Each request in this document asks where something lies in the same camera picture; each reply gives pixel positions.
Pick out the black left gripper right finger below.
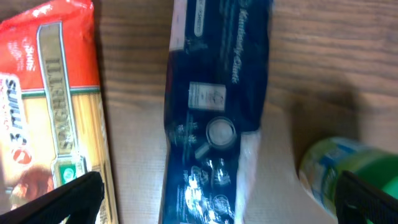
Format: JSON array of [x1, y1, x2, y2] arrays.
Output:
[[335, 170, 397, 224]]

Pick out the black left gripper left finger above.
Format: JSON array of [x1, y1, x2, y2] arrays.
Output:
[[1, 171, 104, 224]]

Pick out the blue tissue pack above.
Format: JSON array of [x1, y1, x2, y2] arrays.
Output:
[[160, 0, 272, 223]]

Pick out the green lid jar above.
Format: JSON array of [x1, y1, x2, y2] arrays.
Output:
[[298, 137, 397, 218]]

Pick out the San Remo spaghetti packet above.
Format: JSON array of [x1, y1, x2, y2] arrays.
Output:
[[1, 0, 118, 223]]

